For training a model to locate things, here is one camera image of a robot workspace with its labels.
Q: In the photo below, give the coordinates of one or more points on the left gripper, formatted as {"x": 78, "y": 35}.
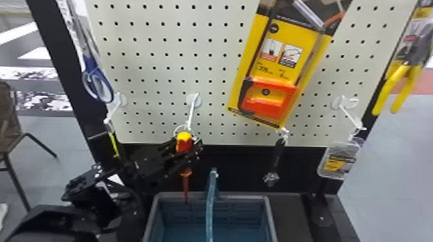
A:
{"x": 149, "y": 165}

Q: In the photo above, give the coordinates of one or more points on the red yellow screwdriver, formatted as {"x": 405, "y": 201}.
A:
{"x": 184, "y": 142}

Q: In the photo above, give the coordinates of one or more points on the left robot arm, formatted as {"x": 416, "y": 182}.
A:
{"x": 84, "y": 192}

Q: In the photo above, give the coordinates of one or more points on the white pegboard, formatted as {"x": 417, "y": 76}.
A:
{"x": 162, "y": 67}

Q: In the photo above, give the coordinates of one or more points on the blue basket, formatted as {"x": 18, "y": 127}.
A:
{"x": 236, "y": 216}

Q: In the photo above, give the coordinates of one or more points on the black adjustable wrench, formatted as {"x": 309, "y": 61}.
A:
{"x": 277, "y": 155}

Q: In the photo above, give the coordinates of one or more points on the blue scissors on card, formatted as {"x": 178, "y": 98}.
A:
{"x": 98, "y": 82}

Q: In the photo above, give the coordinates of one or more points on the yellow hacksaw on card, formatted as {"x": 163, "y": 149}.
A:
{"x": 270, "y": 98}

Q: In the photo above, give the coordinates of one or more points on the clear packet of screws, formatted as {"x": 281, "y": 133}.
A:
{"x": 338, "y": 160}

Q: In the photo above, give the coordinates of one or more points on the brown chair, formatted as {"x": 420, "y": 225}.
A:
{"x": 6, "y": 128}

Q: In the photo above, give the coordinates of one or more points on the yellow pliers on card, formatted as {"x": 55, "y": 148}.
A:
{"x": 404, "y": 72}

